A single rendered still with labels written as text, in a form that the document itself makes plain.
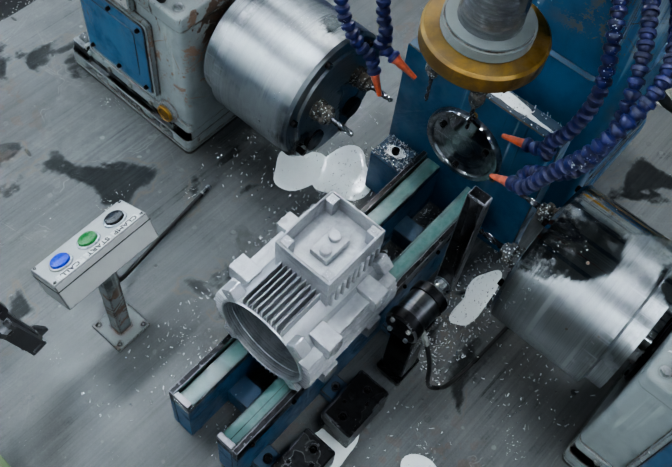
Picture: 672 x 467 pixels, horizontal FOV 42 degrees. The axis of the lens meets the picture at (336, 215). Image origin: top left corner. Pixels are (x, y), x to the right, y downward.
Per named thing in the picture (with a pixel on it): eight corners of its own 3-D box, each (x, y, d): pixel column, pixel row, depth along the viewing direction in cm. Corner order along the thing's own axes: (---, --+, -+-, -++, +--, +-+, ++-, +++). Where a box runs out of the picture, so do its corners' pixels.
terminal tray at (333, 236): (327, 213, 131) (330, 187, 125) (381, 256, 128) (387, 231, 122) (272, 264, 126) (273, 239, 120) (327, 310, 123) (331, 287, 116)
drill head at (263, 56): (247, 12, 173) (246, -91, 152) (389, 115, 162) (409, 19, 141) (153, 81, 162) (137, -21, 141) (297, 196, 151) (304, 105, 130)
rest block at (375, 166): (383, 166, 170) (391, 129, 160) (411, 187, 168) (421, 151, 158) (363, 185, 167) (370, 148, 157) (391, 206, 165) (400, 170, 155)
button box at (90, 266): (133, 222, 136) (119, 196, 132) (160, 236, 131) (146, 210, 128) (45, 293, 128) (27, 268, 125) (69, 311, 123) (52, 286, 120)
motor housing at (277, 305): (302, 247, 145) (307, 184, 129) (389, 318, 140) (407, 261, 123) (215, 328, 136) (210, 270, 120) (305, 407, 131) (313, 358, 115)
